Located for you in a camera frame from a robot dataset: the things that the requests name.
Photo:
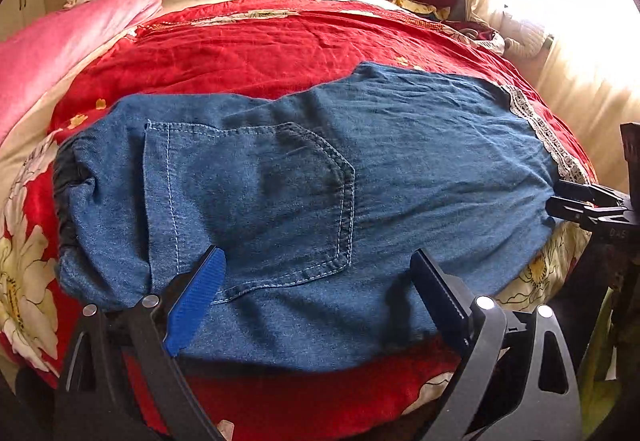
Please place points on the white wardrobe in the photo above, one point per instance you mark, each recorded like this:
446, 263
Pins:
22, 1

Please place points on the pink quilt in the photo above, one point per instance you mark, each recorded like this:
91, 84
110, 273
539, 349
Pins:
65, 36

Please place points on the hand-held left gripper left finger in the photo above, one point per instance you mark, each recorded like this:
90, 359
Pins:
195, 301

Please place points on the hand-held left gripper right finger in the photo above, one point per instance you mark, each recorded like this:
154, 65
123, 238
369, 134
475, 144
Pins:
442, 293

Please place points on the cream curtain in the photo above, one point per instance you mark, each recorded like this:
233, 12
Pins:
560, 21

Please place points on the red floral blanket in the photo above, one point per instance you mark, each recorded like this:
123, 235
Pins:
240, 51

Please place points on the dark red cloth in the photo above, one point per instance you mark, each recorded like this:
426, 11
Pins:
475, 32

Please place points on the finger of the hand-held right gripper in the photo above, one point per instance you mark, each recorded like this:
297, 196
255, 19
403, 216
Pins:
585, 191
575, 211

